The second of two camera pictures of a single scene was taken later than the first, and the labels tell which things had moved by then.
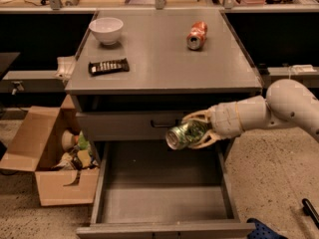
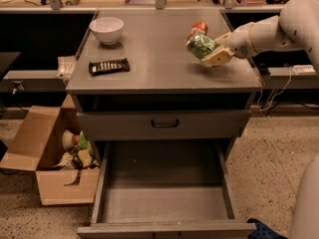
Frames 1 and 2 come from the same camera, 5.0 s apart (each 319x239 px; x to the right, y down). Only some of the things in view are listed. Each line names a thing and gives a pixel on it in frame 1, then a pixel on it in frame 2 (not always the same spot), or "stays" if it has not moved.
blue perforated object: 262,230 stays
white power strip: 305,68 stays
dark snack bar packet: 111,67 stays
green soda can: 184,135 to 199,45
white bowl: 107,29 stays
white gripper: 223,120 to 240,40
